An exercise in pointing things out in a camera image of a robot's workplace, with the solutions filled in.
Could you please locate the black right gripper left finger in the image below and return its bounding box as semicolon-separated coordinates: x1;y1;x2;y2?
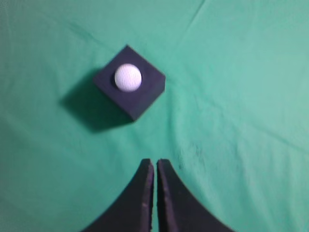
83;159;154;232

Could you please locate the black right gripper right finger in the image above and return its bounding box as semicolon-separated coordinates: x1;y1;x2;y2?
157;159;232;232

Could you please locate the white dimpled ball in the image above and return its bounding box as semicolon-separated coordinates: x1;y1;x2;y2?
114;63;142;92

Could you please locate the dark blue foam cube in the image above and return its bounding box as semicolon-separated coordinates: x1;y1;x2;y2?
93;45;166;121

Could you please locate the green cloth backdrop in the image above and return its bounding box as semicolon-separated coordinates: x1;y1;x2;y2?
0;0;309;232

